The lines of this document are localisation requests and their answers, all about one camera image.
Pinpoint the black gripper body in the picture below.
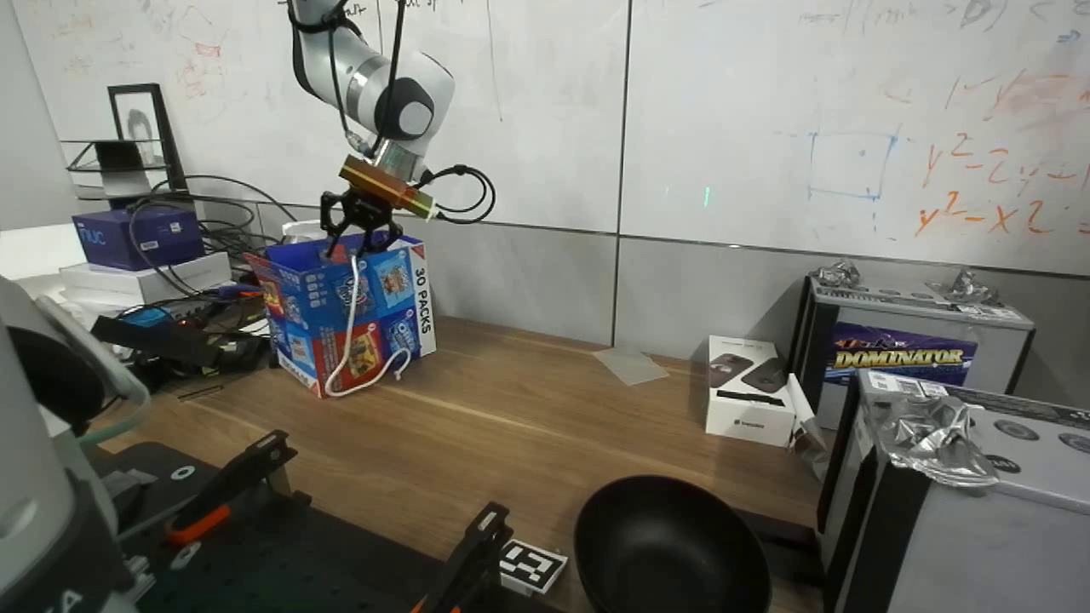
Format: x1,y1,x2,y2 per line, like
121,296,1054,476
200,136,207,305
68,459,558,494
316,182,407,246

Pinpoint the white braided rope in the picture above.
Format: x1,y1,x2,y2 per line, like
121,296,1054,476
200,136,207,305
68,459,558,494
321,247,420,400

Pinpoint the blue printed cardboard box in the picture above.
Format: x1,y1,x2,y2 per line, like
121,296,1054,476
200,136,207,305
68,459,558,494
248,232,443,400

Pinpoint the small dark blue box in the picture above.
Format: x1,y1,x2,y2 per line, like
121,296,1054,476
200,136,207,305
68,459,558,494
72,199,213,276

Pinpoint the flat white box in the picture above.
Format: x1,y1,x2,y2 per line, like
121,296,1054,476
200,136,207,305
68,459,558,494
62,247,237,315

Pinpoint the white phone box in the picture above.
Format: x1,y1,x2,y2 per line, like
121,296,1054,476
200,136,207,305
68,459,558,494
701,331,817,450

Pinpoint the white round container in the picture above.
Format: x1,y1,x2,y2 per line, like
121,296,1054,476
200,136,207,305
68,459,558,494
281,217,339,247

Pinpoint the black electronics pile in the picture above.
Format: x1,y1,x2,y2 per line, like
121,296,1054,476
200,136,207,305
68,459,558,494
93,287,275,396

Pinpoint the clear plastic sheet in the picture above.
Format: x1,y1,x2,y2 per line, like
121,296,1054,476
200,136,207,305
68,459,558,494
592,342,674,387

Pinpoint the black bar clamp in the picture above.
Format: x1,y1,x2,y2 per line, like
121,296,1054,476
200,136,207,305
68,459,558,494
409,501,517,613

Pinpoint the black white fiducial tag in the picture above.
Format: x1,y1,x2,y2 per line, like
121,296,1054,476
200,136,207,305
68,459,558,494
493,535,574,601

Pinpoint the black bowl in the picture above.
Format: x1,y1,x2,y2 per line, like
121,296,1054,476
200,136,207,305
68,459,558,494
574,472,778,613

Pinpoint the grey battery Dominator label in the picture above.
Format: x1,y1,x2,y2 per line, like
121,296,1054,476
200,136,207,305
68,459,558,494
789,263,1038,438

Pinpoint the crumpled aluminium foil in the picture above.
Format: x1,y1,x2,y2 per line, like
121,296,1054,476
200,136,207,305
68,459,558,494
871,368,1002,490

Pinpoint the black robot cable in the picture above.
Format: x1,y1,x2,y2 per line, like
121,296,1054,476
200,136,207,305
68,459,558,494
413,162,502,228

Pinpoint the black coiled cable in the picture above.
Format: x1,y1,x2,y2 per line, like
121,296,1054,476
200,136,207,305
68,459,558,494
124,172,299,299

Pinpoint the black picture frame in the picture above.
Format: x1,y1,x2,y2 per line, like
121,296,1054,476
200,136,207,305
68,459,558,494
107,81,192,199

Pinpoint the black clamp orange handle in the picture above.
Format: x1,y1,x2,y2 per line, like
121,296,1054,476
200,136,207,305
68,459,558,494
162,424,299,551

